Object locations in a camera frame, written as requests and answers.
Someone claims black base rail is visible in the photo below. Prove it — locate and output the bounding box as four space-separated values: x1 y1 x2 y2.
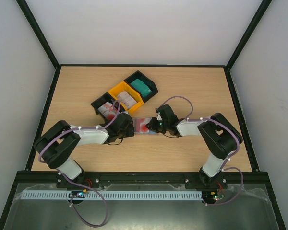
14 169 269 188

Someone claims yellow bin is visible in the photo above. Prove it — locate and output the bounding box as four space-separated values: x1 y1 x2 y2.
108 81 144 114

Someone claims white pink card stack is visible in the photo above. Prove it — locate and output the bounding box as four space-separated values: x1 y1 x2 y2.
117 91 137 110

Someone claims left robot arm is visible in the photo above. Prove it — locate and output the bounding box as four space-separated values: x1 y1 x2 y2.
34 112 134 180

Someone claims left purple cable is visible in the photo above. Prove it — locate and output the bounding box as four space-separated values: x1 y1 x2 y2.
38 99 121 228

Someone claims black bin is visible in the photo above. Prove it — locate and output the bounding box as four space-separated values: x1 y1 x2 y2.
124 70 158 103
91 92 118 122

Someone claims black enclosure frame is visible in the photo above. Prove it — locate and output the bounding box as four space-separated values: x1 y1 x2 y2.
0 0 286 230

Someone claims purple cable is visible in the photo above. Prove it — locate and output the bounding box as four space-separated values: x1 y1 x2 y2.
158 96 244 207
38 99 121 228

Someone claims grey slotted cable duct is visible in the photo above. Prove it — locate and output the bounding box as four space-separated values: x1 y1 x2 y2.
20 190 202 201

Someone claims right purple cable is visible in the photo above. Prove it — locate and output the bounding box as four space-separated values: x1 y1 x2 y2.
158 96 244 207

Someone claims red white card stack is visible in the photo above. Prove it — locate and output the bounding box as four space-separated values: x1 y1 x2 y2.
97 102 120 121

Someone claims teal card stack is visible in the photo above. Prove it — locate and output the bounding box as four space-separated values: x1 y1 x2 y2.
130 79 152 97

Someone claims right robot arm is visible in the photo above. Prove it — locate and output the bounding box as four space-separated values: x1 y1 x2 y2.
146 104 243 188

